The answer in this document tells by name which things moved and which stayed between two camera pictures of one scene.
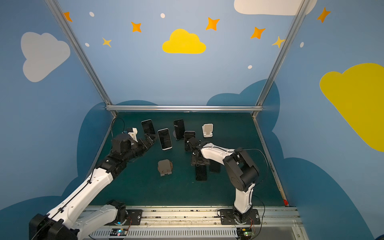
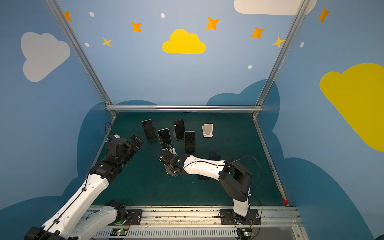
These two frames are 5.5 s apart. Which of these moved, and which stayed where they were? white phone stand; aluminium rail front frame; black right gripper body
Moved: black right gripper body
Stayed: white phone stand; aluminium rail front frame
